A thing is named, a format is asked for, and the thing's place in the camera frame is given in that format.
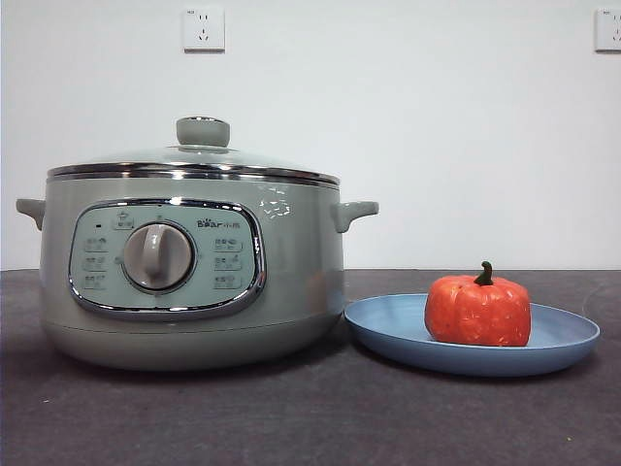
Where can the white wall socket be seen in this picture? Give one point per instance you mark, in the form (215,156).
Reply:
(610,30)
(204,29)

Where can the glass lid with green knob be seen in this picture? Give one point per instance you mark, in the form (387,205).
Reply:
(204,162)

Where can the blue plate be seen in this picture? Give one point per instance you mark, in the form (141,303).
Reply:
(388,325)

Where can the pale green electric steamer pot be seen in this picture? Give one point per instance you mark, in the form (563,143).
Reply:
(301,276)

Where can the orange pumpkin with green stem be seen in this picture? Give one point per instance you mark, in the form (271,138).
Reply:
(478,310)

